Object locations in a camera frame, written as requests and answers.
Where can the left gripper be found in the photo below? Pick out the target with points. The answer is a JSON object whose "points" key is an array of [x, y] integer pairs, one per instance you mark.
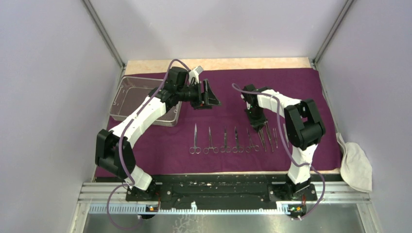
{"points": [[210, 98]]}

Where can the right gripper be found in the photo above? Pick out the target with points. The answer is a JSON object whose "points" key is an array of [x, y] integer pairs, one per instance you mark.
{"points": [[257, 124]]}

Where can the metal spatula handle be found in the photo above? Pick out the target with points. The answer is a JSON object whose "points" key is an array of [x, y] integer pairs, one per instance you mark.
{"points": [[262, 139]]}

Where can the long metal tweezers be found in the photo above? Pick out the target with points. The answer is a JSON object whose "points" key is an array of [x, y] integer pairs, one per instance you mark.
{"points": [[267, 129]]}

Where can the short metal tweezers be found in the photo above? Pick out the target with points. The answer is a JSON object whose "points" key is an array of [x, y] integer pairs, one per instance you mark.
{"points": [[275, 137]]}

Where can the small curved hemostat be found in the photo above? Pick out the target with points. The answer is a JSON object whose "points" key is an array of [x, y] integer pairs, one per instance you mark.
{"points": [[252, 146]]}

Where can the surgical scissors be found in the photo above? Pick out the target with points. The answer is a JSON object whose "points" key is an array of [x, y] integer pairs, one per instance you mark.
{"points": [[237, 148]]}

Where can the small metal scissors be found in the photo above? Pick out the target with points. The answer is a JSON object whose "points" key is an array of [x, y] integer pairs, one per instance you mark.
{"points": [[225, 148]]}

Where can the maroon wrap cloth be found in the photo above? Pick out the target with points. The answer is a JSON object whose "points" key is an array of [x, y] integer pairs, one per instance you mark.
{"points": [[165, 150]]}

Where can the surgical clamp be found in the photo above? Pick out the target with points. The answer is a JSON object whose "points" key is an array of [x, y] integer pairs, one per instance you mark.
{"points": [[210, 148]]}

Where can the surgical forceps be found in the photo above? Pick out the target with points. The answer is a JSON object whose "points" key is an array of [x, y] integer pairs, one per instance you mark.
{"points": [[195, 149]]}

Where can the metal mesh instrument tray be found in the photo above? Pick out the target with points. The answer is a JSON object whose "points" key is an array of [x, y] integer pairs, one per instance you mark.
{"points": [[132, 92]]}

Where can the thin scalpel handle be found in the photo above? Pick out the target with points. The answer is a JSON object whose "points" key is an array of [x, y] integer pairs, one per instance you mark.
{"points": [[286, 135]]}

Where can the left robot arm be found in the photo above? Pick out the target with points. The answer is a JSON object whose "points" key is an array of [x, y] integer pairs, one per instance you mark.
{"points": [[114, 147]]}

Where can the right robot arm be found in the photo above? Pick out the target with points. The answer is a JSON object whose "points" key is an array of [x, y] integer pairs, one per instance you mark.
{"points": [[304, 128]]}

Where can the white crumpled cloth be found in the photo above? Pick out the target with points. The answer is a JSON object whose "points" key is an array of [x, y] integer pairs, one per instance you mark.
{"points": [[356, 169]]}

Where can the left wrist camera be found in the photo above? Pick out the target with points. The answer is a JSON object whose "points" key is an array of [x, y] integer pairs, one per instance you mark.
{"points": [[194, 75]]}

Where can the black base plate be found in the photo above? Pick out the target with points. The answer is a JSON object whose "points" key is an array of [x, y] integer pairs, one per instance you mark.
{"points": [[225, 192]]}

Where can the grey cable duct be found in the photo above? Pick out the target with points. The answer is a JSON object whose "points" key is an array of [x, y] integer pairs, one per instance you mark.
{"points": [[143, 209]]}

